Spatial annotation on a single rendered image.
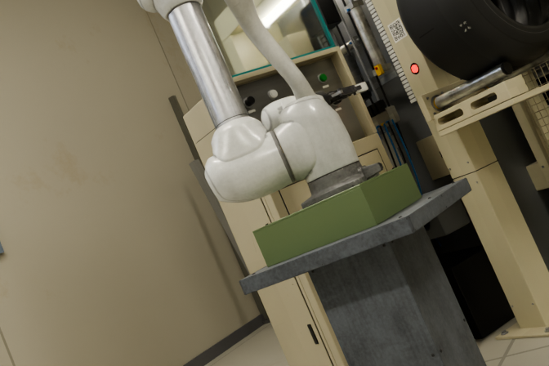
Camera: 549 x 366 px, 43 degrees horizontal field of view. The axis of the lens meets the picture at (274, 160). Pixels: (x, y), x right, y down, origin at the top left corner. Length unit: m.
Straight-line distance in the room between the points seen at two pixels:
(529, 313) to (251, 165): 1.35
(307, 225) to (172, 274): 3.41
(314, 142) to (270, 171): 0.14
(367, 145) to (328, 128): 0.86
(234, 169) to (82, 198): 3.01
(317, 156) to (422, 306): 0.46
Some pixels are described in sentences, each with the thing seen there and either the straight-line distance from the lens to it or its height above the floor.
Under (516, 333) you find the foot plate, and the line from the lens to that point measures 2.81.
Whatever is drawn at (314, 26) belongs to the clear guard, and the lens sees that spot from 2.79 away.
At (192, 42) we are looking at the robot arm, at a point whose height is 1.30.
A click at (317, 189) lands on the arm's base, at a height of 0.78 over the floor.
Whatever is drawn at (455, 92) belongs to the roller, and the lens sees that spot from 2.51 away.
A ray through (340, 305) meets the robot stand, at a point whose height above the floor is 0.49.
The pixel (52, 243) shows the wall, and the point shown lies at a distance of 4.51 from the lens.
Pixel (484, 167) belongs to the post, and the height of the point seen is 0.62.
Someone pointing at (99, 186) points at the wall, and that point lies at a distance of 4.91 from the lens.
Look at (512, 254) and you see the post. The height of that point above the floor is 0.29.
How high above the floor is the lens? 0.77
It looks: 4 degrees up
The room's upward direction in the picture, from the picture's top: 24 degrees counter-clockwise
